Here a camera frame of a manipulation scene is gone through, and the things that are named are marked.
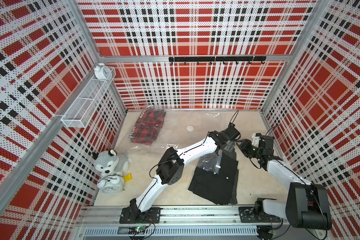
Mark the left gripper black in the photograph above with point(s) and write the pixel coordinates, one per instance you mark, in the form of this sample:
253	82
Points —
218	132

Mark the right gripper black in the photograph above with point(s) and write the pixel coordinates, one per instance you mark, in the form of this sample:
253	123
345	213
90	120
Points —
246	144

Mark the clear plastic vacuum bag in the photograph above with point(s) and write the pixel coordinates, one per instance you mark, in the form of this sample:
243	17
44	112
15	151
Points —
181	128

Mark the red black plaid shirt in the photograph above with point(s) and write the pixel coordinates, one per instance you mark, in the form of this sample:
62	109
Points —
147	126

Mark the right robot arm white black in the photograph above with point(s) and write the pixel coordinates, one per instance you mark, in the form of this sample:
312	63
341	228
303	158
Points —
307	204

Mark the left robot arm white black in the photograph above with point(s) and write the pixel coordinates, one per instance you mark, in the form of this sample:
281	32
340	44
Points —
171	165

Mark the yellow small block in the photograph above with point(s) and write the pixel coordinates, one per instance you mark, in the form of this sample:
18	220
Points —
128	177

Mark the grey husky plush toy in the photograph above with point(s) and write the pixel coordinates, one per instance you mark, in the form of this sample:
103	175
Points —
110	163

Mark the white alarm clock on floor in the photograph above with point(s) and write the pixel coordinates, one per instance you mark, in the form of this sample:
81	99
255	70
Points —
111	185

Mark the white alarm clock on shelf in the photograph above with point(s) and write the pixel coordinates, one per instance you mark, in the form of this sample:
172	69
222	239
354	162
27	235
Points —
102	72

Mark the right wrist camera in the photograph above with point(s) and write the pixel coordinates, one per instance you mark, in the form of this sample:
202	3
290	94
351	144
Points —
258	140

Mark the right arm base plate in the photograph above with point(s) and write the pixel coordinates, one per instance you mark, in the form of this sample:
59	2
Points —
248	215

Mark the black hook rail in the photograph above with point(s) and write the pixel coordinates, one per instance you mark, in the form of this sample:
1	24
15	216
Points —
217	59

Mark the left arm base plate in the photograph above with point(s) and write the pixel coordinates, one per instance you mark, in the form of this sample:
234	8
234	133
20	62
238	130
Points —
129	216

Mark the electronics board with cables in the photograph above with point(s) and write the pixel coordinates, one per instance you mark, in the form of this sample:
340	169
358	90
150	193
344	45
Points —
137	233

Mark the white wire mesh shelf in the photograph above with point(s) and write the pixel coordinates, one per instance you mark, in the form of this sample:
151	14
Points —
81	111

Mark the aluminium mounting rail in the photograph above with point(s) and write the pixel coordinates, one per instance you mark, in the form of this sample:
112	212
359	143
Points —
170	215

